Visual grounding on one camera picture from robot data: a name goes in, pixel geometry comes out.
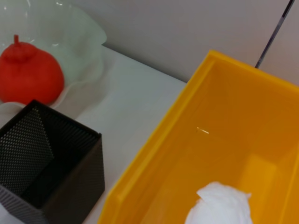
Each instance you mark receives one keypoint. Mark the white paper ball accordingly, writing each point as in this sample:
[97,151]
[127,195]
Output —
[217,205]

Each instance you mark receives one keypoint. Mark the red-orange toy orange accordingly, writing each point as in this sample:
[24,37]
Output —
[30,74]

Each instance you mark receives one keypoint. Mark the translucent green glass fruit plate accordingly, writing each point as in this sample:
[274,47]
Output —
[77,46]

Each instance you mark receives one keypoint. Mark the black mesh pen holder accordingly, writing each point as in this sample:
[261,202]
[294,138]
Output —
[70,182]

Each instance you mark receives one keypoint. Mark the yellow plastic bin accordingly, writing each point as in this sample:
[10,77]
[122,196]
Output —
[210,105]

